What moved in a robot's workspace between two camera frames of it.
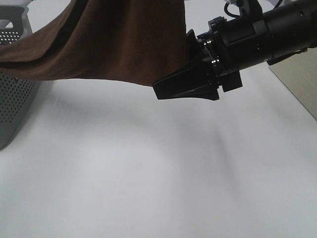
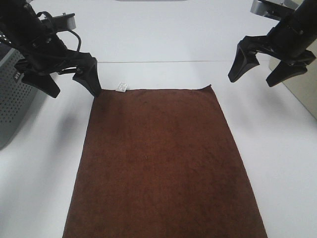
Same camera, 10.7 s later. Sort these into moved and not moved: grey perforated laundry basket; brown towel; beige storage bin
Moved: brown towel
Not moved: beige storage bin; grey perforated laundry basket
